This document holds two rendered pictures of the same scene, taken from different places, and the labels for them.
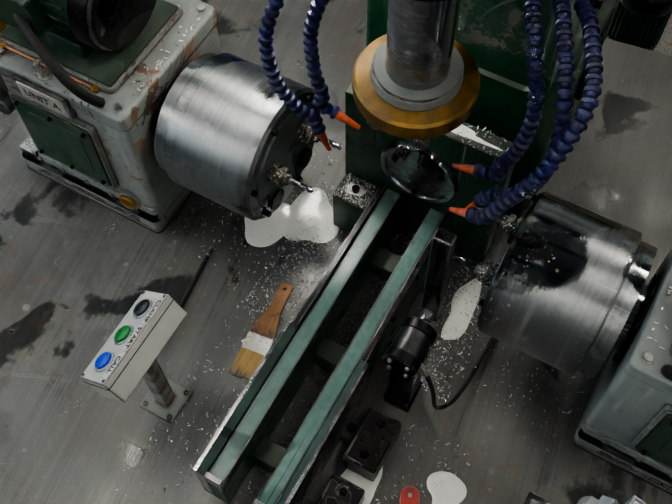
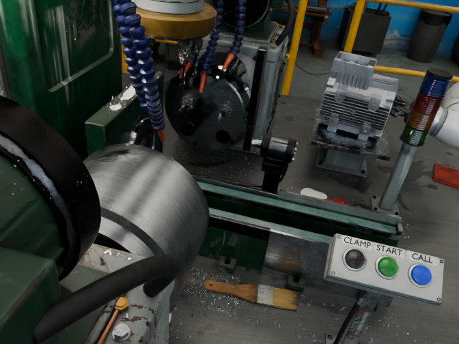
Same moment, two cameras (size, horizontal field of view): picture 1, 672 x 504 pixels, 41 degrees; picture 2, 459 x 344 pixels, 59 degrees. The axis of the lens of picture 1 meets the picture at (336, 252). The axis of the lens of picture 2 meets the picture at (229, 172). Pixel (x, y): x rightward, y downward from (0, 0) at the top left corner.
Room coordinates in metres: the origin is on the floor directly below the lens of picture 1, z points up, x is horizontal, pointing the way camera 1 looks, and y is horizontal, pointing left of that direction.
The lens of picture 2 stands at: (0.96, 0.66, 1.51)
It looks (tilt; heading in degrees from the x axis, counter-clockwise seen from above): 34 degrees down; 249
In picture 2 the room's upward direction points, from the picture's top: 8 degrees clockwise
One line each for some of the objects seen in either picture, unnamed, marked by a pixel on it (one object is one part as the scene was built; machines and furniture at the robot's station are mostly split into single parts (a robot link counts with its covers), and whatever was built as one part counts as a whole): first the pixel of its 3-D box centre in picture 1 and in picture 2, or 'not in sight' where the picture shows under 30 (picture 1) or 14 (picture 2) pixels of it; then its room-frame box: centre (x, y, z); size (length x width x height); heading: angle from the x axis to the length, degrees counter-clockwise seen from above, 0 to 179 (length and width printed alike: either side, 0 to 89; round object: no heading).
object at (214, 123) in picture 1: (216, 124); (104, 259); (0.96, 0.21, 1.04); 0.37 x 0.25 x 0.25; 59
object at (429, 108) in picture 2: not in sight; (427, 101); (0.16, -0.08, 1.14); 0.06 x 0.06 x 0.04
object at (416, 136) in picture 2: not in sight; (414, 132); (0.16, -0.08, 1.05); 0.06 x 0.06 x 0.04
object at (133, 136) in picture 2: (417, 174); (143, 149); (0.86, -0.15, 1.02); 0.15 x 0.02 x 0.15; 59
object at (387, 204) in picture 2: not in sight; (409, 147); (0.16, -0.08, 1.01); 0.08 x 0.08 x 0.42; 59
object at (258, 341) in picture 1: (264, 330); (251, 293); (0.67, 0.14, 0.80); 0.21 x 0.05 x 0.01; 156
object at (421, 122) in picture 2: not in sight; (421, 117); (0.16, -0.08, 1.10); 0.06 x 0.06 x 0.04
